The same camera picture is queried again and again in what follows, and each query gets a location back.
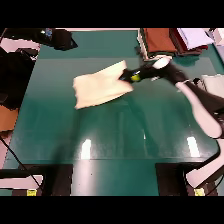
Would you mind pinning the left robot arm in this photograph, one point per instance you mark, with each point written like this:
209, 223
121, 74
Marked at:
56, 180

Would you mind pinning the cream garment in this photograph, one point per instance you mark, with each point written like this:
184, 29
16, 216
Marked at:
100, 86

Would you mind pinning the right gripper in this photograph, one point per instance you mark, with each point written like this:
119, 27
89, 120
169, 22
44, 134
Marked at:
130, 75

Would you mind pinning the brown garment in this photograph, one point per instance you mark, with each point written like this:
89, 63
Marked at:
160, 40

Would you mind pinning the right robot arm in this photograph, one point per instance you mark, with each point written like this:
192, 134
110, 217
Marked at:
203, 113

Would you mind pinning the white garment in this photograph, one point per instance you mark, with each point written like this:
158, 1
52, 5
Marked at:
213, 85
195, 37

